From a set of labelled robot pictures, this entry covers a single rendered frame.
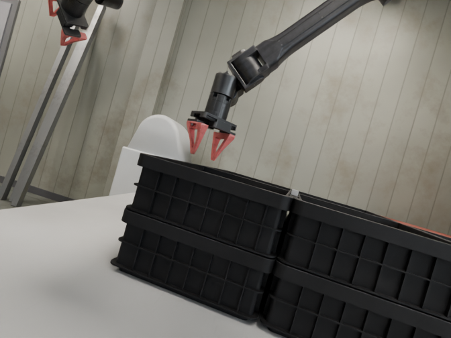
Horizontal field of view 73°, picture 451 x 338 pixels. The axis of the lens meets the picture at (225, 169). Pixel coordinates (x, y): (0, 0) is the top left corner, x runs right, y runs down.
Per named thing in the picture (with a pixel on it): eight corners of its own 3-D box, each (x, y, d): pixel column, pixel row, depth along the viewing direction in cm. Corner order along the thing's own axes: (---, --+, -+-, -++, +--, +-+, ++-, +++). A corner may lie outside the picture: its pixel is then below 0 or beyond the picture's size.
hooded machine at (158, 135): (176, 243, 325) (209, 131, 324) (160, 257, 273) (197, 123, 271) (123, 226, 334) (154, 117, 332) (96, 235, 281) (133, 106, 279)
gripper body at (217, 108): (188, 117, 74) (197, 88, 74) (220, 130, 80) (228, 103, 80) (203, 119, 69) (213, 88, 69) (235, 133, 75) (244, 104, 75)
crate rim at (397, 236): (494, 275, 44) (498, 259, 44) (289, 212, 51) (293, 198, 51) (401, 232, 83) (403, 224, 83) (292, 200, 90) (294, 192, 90)
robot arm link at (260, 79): (244, 46, 73) (264, 75, 72) (246, 64, 84) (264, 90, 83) (203, 75, 74) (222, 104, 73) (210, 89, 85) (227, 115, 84)
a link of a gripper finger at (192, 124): (177, 149, 74) (188, 112, 74) (201, 157, 78) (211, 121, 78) (192, 153, 69) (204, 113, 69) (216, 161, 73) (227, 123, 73)
